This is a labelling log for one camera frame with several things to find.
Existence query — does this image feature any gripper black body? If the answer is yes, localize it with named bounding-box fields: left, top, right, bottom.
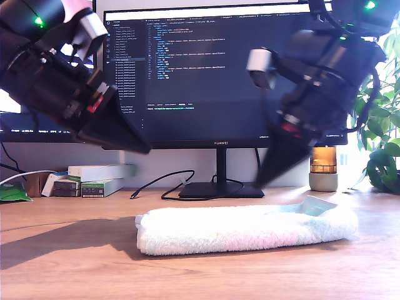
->
left=274, top=73, right=356, bottom=144
left=6, top=46, right=118, bottom=138

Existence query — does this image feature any white pink tea towel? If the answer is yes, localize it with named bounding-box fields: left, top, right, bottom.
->
left=134, top=195, right=359, bottom=257

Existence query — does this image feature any long white box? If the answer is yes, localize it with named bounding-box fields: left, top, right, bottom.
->
left=67, top=164, right=137, bottom=183

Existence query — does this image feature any green and white box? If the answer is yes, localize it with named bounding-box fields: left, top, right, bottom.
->
left=80, top=178, right=125, bottom=199

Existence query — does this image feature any amber glass jar, pale base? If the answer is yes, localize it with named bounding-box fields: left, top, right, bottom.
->
left=308, top=146, right=339, bottom=193

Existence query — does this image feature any black monitor with thin bezel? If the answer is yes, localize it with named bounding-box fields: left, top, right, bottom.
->
left=0, top=0, right=99, bottom=145

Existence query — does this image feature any dark small box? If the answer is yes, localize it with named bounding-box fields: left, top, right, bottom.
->
left=52, top=181, right=81, bottom=198

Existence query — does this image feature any small white box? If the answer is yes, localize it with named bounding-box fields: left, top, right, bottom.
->
left=41, top=172, right=70, bottom=198

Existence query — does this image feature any green leafy potted plant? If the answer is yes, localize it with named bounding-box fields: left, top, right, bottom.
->
left=345, top=18, right=400, bottom=195

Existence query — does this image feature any black Huawei monitor with stand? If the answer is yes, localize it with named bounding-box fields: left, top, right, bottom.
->
left=102, top=3, right=348, bottom=199

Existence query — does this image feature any brown cardboard box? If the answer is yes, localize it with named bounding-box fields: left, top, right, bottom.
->
left=24, top=172, right=48, bottom=198

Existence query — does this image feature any green plastic bag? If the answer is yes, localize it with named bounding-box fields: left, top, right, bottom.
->
left=0, top=182, right=34, bottom=203

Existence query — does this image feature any black cable behind monitor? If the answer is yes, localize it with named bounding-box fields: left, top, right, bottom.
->
left=254, top=148, right=263, bottom=185

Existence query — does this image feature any black cable with white tag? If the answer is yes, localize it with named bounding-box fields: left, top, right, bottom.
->
left=129, top=169, right=197, bottom=201

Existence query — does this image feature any black cable over monitor stand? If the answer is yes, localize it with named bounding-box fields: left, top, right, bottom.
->
left=209, top=174, right=245, bottom=191

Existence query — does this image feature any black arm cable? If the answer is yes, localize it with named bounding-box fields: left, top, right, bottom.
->
left=345, top=70, right=381, bottom=134

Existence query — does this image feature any thin black cable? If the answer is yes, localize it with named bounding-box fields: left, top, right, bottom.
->
left=0, top=142, right=28, bottom=175

